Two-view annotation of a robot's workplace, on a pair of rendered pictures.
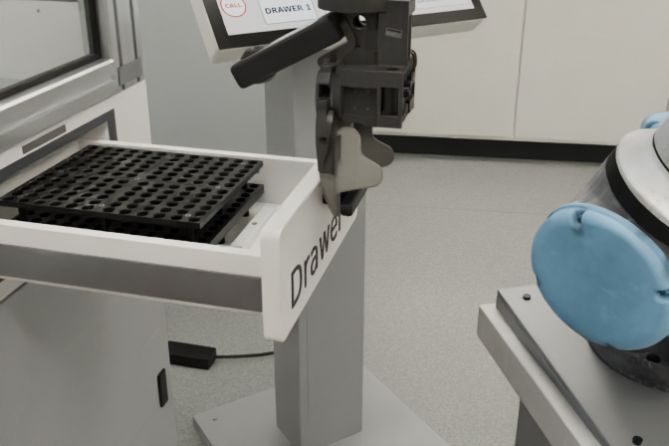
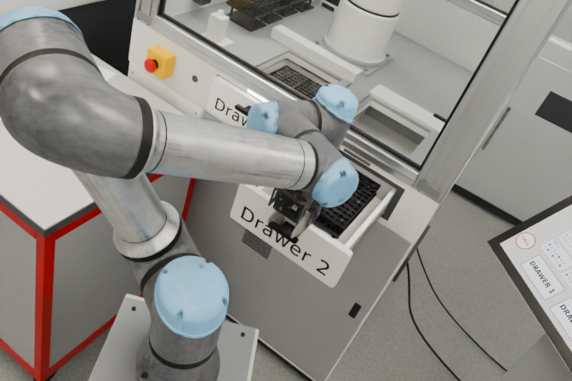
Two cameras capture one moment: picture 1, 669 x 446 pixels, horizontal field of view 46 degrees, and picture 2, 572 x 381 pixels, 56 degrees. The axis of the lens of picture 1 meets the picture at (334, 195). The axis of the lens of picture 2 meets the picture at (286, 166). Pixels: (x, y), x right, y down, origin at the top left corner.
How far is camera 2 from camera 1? 124 cm
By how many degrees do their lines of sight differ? 81
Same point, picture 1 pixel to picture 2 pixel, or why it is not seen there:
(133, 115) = (417, 207)
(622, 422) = (145, 311)
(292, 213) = (255, 191)
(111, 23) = (429, 162)
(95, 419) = not seen: hidden behind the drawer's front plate
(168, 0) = not seen: outside the picture
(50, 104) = (366, 150)
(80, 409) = not seen: hidden behind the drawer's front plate
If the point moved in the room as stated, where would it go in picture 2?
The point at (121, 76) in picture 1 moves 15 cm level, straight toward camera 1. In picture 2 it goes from (420, 184) to (362, 169)
